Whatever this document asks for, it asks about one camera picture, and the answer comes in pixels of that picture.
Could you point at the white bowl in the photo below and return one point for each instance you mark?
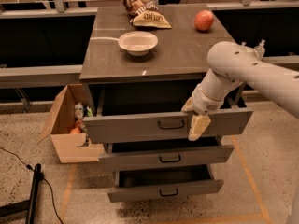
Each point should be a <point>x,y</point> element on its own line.
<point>138,43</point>

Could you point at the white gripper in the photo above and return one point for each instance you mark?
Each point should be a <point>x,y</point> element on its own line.
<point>205,103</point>

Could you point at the brown chip bag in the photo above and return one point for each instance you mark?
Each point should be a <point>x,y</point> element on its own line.
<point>145,13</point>

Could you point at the orange fruit in box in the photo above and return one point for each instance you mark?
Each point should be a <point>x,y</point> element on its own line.
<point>75,130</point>

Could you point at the grey bottom drawer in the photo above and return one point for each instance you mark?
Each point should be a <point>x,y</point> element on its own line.
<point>164,183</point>

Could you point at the green packet in box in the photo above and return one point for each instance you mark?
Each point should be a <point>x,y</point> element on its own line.
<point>89,111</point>

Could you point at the grey drawer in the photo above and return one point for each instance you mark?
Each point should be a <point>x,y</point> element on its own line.
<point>164,154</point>
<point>122,117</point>
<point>164,183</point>

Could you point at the cardboard box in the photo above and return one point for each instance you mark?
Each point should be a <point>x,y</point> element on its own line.
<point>70,147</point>

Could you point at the grey drawer cabinet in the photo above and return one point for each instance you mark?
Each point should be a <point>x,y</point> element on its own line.
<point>173,68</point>

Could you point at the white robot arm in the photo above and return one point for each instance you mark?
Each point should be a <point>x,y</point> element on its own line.
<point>231,65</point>

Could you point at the grey top drawer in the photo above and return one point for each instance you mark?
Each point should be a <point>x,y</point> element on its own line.
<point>122,117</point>

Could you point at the grey middle drawer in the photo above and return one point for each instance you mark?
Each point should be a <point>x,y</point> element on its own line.
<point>164,154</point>

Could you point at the black stand leg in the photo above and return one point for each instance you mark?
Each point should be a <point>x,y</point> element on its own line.
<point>27,206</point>

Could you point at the red apple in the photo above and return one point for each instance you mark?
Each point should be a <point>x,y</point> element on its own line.
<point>203,20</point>

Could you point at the white packet in box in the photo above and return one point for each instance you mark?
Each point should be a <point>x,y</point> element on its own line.
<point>79,111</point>

